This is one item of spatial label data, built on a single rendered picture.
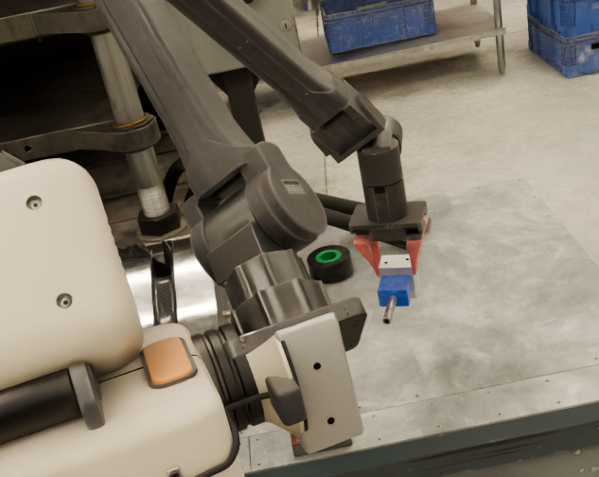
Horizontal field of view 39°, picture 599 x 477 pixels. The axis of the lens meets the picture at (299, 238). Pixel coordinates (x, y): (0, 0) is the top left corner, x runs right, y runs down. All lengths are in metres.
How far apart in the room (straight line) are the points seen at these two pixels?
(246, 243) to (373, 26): 4.13
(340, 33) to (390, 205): 3.68
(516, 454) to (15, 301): 0.88
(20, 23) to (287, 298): 1.25
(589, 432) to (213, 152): 0.76
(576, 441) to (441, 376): 0.21
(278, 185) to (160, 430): 0.26
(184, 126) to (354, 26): 4.04
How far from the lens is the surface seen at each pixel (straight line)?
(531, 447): 1.31
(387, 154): 1.14
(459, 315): 1.40
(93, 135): 1.85
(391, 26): 4.84
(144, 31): 0.83
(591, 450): 1.37
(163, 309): 1.40
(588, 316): 1.38
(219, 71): 1.89
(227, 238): 0.76
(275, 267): 0.71
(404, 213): 1.18
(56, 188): 0.61
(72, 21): 1.76
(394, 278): 1.24
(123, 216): 2.04
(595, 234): 3.23
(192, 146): 0.79
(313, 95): 1.08
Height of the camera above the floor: 1.58
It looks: 27 degrees down
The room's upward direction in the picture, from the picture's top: 12 degrees counter-clockwise
